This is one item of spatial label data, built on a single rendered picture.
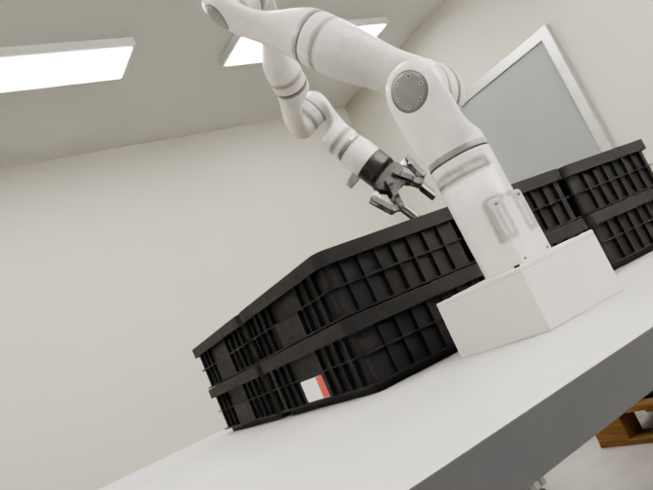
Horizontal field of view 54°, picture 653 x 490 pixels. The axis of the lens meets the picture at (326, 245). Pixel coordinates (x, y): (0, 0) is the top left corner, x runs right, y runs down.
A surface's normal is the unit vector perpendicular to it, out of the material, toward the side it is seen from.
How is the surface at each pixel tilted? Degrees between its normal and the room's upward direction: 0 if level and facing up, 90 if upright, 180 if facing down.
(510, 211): 90
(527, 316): 90
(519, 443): 90
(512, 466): 90
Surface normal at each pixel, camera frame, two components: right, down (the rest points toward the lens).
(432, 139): -0.61, 0.18
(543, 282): 0.47, -0.35
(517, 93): -0.79, 0.26
